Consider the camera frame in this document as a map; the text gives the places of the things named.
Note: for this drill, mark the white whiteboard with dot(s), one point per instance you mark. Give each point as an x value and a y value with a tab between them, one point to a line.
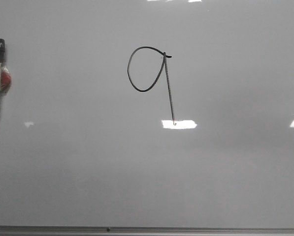
139	113

